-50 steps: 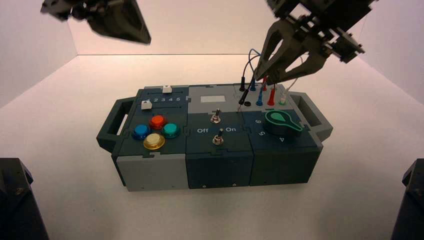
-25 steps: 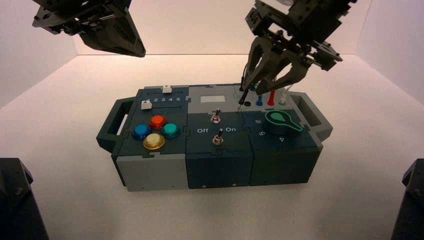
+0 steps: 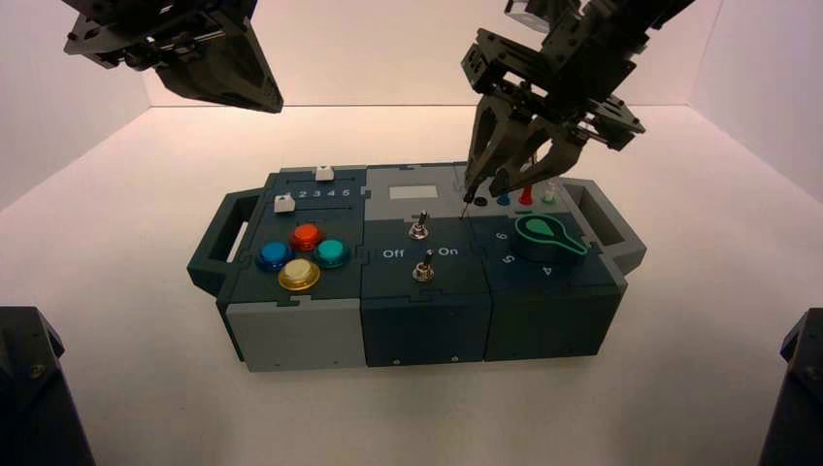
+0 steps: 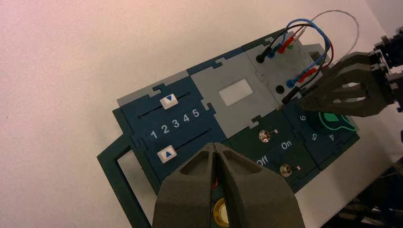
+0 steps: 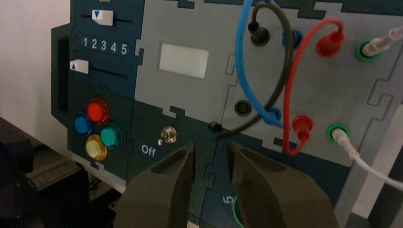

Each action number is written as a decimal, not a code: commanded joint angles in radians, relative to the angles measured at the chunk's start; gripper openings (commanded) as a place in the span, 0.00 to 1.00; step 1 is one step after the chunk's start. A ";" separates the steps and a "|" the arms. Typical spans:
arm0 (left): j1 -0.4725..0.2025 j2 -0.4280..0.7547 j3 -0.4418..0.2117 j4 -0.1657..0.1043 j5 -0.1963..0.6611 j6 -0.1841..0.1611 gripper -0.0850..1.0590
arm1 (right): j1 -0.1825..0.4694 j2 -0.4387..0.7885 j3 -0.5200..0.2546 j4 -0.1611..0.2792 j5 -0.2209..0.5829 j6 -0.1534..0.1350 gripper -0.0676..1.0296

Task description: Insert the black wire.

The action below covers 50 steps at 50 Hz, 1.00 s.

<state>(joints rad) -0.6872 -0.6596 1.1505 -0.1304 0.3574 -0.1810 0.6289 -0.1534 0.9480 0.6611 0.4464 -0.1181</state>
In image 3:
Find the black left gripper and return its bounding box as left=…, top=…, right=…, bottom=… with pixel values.
left=60, top=0, right=284, bottom=114

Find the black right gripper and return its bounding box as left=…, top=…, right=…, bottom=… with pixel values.
left=461, top=6, right=646, bottom=197

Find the green rotary knob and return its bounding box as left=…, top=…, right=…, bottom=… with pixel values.
left=511, top=215, right=589, bottom=266

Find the orange push button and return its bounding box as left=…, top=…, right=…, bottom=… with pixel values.
left=288, top=222, right=326, bottom=253

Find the blue push button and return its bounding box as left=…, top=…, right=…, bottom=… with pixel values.
left=254, top=241, right=296, bottom=274

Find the teal and grey task box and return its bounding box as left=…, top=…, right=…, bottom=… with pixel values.
left=186, top=161, right=647, bottom=375

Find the teal push button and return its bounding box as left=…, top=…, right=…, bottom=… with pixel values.
left=312, top=239, right=352, bottom=270

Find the yellow push button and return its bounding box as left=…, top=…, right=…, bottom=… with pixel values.
left=277, top=258, right=321, bottom=292

